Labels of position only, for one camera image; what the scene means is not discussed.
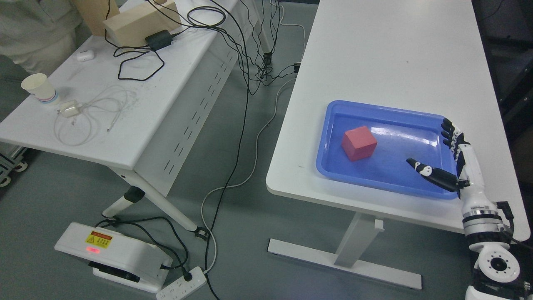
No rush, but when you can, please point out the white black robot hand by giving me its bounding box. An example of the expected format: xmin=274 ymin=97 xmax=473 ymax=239
xmin=406 ymin=118 xmax=498 ymax=216

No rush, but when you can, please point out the pink foam block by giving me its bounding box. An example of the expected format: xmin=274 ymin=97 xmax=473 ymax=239
xmin=341 ymin=126 xmax=378 ymax=162

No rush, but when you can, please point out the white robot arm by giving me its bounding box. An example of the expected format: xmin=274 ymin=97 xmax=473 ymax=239
xmin=463 ymin=201 xmax=532 ymax=300

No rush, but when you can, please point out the blue plastic tray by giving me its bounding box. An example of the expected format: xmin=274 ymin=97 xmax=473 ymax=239
xmin=316 ymin=100 xmax=456 ymax=200

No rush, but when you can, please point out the white desk with leg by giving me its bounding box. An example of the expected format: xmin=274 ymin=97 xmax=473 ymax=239
xmin=266 ymin=0 xmax=531 ymax=289

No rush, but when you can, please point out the white power strip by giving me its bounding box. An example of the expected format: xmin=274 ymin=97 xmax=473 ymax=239
xmin=156 ymin=266 xmax=207 ymax=300

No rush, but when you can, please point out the white folding table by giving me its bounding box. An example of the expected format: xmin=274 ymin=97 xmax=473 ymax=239
xmin=1 ymin=0 xmax=257 ymax=239

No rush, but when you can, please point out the black power adapter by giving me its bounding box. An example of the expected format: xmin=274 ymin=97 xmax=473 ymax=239
xmin=145 ymin=29 xmax=173 ymax=51

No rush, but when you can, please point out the white box device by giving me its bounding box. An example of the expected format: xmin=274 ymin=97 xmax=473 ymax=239
xmin=55 ymin=222 xmax=173 ymax=294

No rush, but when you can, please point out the cardboard box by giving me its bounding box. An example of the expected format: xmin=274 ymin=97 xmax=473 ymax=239
xmin=103 ymin=0 xmax=181 ymax=47

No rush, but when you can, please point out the white earbuds case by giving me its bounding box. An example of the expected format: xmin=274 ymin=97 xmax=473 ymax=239
xmin=76 ymin=50 xmax=95 ymax=62

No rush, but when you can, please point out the white paper cup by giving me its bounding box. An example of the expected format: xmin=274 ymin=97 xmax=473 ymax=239
xmin=21 ymin=73 xmax=60 ymax=104

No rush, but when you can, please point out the person in beige clothes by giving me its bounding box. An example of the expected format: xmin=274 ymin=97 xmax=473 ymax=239
xmin=0 ymin=0 xmax=91 ymax=76

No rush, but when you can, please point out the white power strip cable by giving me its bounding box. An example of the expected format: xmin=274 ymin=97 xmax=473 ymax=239
xmin=201 ymin=77 xmax=298 ymax=275

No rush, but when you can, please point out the long black floor cable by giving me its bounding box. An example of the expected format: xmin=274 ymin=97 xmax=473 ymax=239
xmin=204 ymin=0 xmax=275 ymax=300

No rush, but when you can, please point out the white coiled cable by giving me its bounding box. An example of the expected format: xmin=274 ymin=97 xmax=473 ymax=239
xmin=53 ymin=85 xmax=138 ymax=147

